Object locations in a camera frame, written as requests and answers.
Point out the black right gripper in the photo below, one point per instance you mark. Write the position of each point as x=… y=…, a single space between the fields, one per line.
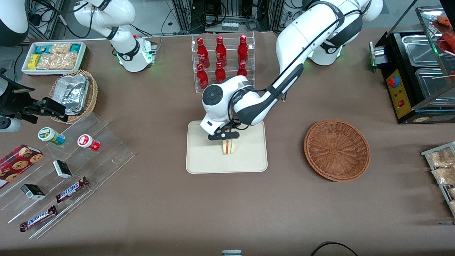
x=13 y=102

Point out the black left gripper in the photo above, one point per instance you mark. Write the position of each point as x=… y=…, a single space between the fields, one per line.
x=236 y=122

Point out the triangular sandwich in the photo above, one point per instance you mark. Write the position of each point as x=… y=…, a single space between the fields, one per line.
x=228 y=147

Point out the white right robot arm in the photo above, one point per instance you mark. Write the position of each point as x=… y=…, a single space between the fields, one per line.
x=124 y=37

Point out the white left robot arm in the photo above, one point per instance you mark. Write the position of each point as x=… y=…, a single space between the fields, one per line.
x=302 y=35

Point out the beige rectangular tray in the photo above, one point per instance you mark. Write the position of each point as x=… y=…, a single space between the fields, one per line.
x=249 y=160

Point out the light wicker basket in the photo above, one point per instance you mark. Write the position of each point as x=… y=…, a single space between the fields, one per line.
x=93 y=92

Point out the brown wicker basket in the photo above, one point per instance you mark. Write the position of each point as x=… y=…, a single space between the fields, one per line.
x=336 y=151

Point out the tray of packaged snacks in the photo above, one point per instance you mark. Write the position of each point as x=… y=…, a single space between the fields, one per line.
x=426 y=153

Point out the green lid snack cup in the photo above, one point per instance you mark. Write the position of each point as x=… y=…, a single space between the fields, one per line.
x=49 y=135

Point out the aluminium foil container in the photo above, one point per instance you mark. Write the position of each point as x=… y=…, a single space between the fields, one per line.
x=73 y=92

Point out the red lid snack cup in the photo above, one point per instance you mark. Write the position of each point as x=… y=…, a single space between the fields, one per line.
x=87 y=142

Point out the large clear cracker bag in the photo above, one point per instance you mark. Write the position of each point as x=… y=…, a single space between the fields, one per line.
x=57 y=61

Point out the small black box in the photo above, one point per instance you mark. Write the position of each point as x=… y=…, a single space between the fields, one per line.
x=62 y=169
x=32 y=192

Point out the yellow snack packet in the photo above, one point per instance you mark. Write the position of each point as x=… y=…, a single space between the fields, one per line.
x=33 y=62

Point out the white plastic snack bin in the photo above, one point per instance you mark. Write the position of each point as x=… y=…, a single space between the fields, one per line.
x=83 y=57

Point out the red soda bottle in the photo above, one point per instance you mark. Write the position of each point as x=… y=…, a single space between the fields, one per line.
x=202 y=78
x=220 y=51
x=242 y=49
x=220 y=74
x=242 y=70
x=202 y=53

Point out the small clear cracker bag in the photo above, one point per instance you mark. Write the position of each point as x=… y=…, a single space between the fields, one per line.
x=60 y=48

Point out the red cookie box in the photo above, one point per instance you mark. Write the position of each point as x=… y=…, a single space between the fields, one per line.
x=17 y=163

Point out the teal snack packet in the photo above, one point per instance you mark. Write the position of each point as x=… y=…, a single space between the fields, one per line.
x=42 y=49
x=75 y=48

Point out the clear acrylic stepped stand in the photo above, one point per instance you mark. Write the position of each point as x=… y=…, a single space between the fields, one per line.
x=106 y=156

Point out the Snickers chocolate bar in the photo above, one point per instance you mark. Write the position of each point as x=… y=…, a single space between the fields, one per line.
x=71 y=190
x=38 y=218

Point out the clear acrylic bottle rack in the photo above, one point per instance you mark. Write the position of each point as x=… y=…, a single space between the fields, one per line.
x=229 y=46

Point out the grey power strip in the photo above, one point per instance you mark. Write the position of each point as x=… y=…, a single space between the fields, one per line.
x=230 y=26

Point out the small grey device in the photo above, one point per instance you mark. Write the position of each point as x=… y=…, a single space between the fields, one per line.
x=231 y=253

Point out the white socket strip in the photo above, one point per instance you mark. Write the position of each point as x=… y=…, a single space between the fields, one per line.
x=289 y=17

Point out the black food warmer machine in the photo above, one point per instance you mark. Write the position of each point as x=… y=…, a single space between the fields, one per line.
x=401 y=103

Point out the stainless steel pan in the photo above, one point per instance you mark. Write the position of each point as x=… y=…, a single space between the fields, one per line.
x=419 y=49
x=432 y=83

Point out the clear snack bag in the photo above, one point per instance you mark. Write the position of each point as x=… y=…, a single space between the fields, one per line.
x=444 y=176
x=440 y=158

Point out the orange red sausage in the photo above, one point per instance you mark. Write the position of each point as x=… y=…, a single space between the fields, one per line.
x=444 y=20
x=449 y=41

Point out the aluminium profile frame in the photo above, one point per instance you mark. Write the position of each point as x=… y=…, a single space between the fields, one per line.
x=185 y=14

